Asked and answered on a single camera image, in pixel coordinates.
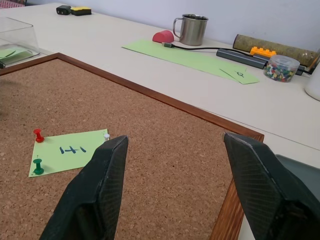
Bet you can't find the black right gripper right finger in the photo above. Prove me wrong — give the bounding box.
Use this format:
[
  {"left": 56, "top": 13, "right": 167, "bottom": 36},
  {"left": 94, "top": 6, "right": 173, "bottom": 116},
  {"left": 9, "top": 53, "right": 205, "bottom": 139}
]
[{"left": 223, "top": 131, "right": 320, "bottom": 240}]

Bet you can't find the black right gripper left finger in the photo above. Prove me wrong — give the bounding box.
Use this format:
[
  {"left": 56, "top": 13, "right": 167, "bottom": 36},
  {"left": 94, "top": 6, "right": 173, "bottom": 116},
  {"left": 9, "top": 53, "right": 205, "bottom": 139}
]
[{"left": 39, "top": 135, "right": 129, "bottom": 240}]

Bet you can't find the green paper note with writing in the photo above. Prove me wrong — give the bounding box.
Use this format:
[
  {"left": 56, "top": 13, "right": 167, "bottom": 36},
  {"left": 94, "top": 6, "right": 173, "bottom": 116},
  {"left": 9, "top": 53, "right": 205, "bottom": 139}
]
[{"left": 28, "top": 128, "right": 110, "bottom": 178}]

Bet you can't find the green push pin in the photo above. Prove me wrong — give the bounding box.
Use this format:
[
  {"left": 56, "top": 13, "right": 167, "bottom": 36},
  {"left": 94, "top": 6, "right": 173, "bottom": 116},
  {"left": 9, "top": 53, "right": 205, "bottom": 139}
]
[{"left": 32, "top": 158, "right": 45, "bottom": 176}]

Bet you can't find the red push pin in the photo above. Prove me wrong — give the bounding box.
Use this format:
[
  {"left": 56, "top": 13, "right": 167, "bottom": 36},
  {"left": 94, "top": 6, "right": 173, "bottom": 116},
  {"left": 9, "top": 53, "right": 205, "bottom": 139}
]
[{"left": 33, "top": 128, "right": 45, "bottom": 144}]

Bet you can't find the clear jar of push pins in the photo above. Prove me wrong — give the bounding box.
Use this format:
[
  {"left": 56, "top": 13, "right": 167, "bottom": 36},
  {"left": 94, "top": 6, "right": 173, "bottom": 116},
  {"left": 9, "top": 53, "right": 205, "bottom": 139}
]
[{"left": 263, "top": 54, "right": 301, "bottom": 83}]

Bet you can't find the small green paper with mark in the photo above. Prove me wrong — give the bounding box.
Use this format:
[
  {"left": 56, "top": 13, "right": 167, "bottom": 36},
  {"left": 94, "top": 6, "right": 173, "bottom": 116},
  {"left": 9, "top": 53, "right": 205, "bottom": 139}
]
[{"left": 219, "top": 66, "right": 260, "bottom": 85}]

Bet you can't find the white rounded container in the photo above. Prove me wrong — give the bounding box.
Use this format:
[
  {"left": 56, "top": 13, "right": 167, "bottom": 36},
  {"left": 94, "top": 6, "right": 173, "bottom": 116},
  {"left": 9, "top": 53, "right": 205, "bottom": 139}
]
[{"left": 304, "top": 71, "right": 320, "bottom": 102}]

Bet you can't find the dark grey bar device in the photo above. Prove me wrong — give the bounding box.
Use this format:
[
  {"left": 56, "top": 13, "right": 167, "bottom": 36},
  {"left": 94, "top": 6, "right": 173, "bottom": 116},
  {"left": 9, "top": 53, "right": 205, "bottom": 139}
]
[{"left": 216, "top": 48, "right": 272, "bottom": 70}]

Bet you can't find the yellow toy brick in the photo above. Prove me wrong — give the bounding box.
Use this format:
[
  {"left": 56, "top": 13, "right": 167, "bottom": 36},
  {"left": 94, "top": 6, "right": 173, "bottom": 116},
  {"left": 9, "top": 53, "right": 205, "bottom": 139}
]
[{"left": 249, "top": 46, "right": 277, "bottom": 57}]

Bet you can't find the speckled cardboard tube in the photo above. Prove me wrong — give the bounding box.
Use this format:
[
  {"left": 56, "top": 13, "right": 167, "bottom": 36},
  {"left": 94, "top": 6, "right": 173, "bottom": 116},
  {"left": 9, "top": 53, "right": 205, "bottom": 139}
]
[{"left": 232, "top": 33, "right": 320, "bottom": 70}]

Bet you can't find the long green paper strip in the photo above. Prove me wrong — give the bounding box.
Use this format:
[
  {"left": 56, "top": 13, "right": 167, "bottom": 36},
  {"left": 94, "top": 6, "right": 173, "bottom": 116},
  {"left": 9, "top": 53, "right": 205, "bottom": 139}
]
[{"left": 121, "top": 39, "right": 247, "bottom": 82}]

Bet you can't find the red half-round block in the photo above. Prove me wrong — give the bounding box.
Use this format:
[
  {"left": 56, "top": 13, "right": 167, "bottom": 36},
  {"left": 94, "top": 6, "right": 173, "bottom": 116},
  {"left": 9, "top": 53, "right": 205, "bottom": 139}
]
[{"left": 152, "top": 29, "right": 175, "bottom": 43}]

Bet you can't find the stainless steel mug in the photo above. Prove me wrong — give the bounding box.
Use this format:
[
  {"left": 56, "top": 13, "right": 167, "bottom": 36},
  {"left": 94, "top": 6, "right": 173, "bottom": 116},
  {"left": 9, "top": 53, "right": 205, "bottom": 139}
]
[{"left": 172, "top": 13, "right": 209, "bottom": 47}]

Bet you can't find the clear plastic box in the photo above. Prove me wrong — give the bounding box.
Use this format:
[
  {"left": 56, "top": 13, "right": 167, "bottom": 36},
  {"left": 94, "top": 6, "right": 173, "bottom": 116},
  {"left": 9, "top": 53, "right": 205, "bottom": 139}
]
[{"left": 0, "top": 16, "right": 41, "bottom": 68}]

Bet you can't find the yellow and black eraser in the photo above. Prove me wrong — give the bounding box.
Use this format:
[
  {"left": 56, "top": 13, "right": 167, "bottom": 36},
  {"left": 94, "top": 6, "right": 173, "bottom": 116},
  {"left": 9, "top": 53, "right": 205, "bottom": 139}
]
[{"left": 70, "top": 6, "right": 93, "bottom": 17}]

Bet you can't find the black block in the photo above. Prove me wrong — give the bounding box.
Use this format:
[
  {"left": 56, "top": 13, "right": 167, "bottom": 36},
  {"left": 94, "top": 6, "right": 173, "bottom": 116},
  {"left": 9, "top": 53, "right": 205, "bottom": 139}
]
[{"left": 55, "top": 4, "right": 73, "bottom": 16}]

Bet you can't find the pink basket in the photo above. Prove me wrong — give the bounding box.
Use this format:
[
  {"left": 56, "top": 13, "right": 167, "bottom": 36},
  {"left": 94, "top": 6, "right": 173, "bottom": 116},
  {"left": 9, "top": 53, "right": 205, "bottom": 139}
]
[{"left": 0, "top": 0, "right": 26, "bottom": 9}]

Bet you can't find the cork board with wooden frame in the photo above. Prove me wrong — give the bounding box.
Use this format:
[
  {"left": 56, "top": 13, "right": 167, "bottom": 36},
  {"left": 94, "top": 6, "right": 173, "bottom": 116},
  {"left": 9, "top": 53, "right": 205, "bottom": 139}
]
[{"left": 0, "top": 52, "right": 265, "bottom": 240}]

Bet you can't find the black cable with plug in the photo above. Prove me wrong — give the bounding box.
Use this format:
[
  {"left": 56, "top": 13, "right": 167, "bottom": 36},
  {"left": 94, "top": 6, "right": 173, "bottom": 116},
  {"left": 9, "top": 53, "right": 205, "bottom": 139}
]
[{"left": 161, "top": 42, "right": 223, "bottom": 52}]

